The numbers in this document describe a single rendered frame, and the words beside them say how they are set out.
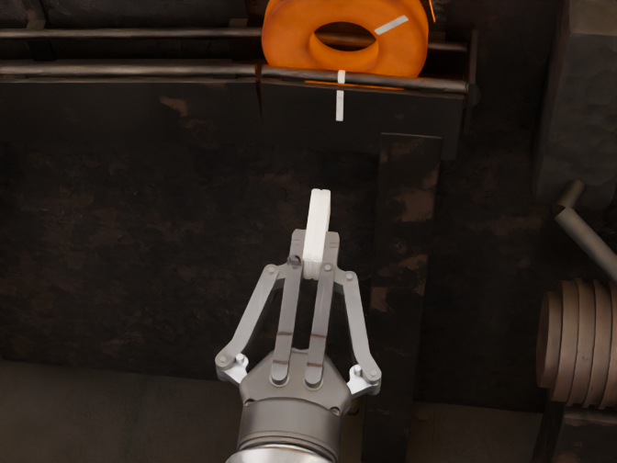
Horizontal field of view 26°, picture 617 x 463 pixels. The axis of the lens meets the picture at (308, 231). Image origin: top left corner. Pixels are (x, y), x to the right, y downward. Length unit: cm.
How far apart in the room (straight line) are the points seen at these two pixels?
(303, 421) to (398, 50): 42
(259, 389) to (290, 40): 38
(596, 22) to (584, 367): 34
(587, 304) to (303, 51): 37
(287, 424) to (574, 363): 44
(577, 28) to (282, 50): 27
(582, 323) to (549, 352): 4
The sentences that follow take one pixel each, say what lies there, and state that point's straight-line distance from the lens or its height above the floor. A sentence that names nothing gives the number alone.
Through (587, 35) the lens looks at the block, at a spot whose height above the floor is 79.
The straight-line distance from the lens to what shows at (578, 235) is 130.
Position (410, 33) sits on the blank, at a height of 76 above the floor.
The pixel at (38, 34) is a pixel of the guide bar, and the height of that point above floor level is 68.
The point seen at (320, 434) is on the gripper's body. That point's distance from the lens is 97.
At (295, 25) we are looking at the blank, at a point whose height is 76.
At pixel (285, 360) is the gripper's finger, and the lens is 101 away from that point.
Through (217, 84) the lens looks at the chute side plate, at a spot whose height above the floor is 70.
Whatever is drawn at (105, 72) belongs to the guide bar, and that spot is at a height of 70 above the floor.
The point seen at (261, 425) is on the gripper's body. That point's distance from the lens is 97.
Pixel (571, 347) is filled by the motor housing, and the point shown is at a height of 52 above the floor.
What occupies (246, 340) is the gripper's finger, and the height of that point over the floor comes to 75.
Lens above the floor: 160
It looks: 51 degrees down
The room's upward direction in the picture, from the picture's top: straight up
